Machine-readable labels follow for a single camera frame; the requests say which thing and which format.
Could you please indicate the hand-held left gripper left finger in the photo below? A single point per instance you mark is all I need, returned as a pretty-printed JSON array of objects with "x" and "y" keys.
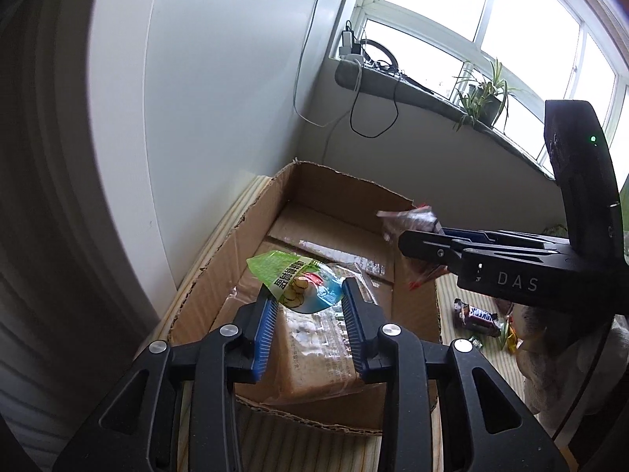
[{"x": 265, "y": 334}]

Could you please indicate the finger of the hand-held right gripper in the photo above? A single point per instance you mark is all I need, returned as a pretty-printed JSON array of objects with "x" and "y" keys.
[
  {"x": 471, "y": 232},
  {"x": 427, "y": 250}
]

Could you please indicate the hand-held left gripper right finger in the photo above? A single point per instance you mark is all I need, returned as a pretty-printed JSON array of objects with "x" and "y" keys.
[{"x": 354, "y": 329}]

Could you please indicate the clear red-edged snack packet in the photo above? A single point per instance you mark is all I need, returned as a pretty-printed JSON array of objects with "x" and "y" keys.
[{"x": 408, "y": 219}]

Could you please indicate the green and blue snack packet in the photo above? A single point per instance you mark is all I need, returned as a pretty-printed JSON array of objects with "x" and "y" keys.
[{"x": 295, "y": 280}]

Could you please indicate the dark chocolate bar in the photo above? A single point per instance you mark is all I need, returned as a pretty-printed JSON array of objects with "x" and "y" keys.
[{"x": 479, "y": 315}]

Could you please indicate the brown cardboard box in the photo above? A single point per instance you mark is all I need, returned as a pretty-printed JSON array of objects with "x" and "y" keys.
[{"x": 344, "y": 191}]

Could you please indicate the beige snack packet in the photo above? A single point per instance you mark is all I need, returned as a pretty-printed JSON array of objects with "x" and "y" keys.
[{"x": 314, "y": 354}]

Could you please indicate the yellow candy packet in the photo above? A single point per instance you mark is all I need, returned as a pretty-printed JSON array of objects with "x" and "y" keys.
[{"x": 511, "y": 337}]

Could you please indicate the potted spider plant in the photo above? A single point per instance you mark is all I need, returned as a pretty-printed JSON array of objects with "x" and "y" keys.
[{"x": 484, "y": 98}]

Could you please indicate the grey stone window sill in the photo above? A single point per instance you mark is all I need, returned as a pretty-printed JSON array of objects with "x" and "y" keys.
[{"x": 417, "y": 98}]

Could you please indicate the person's white fluffy clothing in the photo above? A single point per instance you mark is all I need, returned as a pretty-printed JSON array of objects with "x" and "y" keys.
[{"x": 565, "y": 368}]

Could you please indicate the white framed window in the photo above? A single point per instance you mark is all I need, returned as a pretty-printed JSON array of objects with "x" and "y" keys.
[{"x": 530, "y": 19}]

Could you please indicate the white power strip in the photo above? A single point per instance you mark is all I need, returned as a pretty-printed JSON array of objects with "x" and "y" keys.
[{"x": 350, "y": 55}]

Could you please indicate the white wardrobe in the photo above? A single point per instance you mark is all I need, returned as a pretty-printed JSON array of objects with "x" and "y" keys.
[{"x": 196, "y": 83}]

